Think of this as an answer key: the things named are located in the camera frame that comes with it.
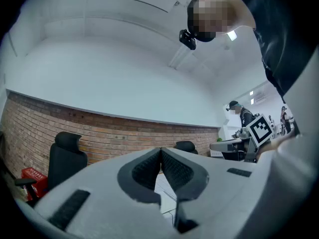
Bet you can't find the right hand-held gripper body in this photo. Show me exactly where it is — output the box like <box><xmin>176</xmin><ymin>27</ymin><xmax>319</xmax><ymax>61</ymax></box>
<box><xmin>239</xmin><ymin>113</ymin><xmax>275</xmax><ymax>163</ymax></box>

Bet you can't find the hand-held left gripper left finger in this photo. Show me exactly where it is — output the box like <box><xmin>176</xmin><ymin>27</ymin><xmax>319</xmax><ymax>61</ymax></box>
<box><xmin>34</xmin><ymin>147</ymin><xmax>180</xmax><ymax>239</ymax></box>

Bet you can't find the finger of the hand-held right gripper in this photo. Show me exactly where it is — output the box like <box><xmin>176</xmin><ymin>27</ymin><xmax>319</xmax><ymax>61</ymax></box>
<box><xmin>210</xmin><ymin>138</ymin><xmax>242</xmax><ymax>152</ymax></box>

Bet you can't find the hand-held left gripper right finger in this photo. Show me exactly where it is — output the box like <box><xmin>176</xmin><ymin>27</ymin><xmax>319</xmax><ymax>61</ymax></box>
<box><xmin>160</xmin><ymin>147</ymin><xmax>267</xmax><ymax>239</ymax></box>

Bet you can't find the person's right forearm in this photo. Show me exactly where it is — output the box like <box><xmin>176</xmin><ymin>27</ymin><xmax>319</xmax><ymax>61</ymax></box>
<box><xmin>256</xmin><ymin>134</ymin><xmax>299</xmax><ymax>161</ymax></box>

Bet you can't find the small black office chair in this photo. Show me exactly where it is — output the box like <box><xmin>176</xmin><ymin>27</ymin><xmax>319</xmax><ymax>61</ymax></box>
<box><xmin>173</xmin><ymin>140</ymin><xmax>199</xmax><ymax>155</ymax></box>

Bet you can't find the large black office chair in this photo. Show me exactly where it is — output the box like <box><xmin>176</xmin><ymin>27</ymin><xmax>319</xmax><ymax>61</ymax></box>
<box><xmin>14</xmin><ymin>131</ymin><xmax>88</xmax><ymax>204</ymax></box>

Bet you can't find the red plastic crate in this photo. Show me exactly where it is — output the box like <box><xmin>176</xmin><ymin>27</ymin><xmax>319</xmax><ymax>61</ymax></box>
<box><xmin>20</xmin><ymin>167</ymin><xmax>48</xmax><ymax>202</ymax></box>

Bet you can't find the person's black shirt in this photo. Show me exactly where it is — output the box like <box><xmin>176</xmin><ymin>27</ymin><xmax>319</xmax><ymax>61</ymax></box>
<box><xmin>233</xmin><ymin>0</ymin><xmax>319</xmax><ymax>104</ymax></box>

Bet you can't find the rectangular ceiling light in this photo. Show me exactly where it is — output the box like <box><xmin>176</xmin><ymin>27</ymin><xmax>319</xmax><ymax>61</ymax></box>
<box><xmin>226</xmin><ymin>29</ymin><xmax>238</xmax><ymax>42</ymax></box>

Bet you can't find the person's head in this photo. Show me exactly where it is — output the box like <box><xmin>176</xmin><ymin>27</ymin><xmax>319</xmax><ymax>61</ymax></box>
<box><xmin>186</xmin><ymin>0</ymin><xmax>256</xmax><ymax>43</ymax></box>

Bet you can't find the black head camera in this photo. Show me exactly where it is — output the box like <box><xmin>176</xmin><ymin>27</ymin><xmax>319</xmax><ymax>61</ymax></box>
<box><xmin>178</xmin><ymin>28</ymin><xmax>197</xmax><ymax>51</ymax></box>

